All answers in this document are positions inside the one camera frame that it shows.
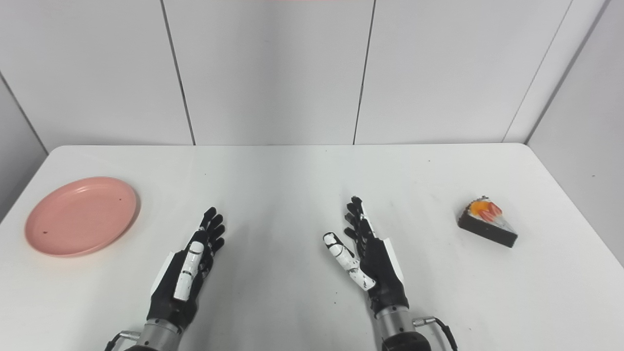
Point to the chocolate cake slice with fruit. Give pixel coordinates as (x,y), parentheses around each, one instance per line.
(487,229)

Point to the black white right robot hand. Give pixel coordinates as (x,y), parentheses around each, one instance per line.
(382,273)

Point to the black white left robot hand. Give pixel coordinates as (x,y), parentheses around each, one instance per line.
(170,292)

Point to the pink round plate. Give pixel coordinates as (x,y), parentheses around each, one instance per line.
(80,217)

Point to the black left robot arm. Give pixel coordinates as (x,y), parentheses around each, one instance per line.
(158,336)

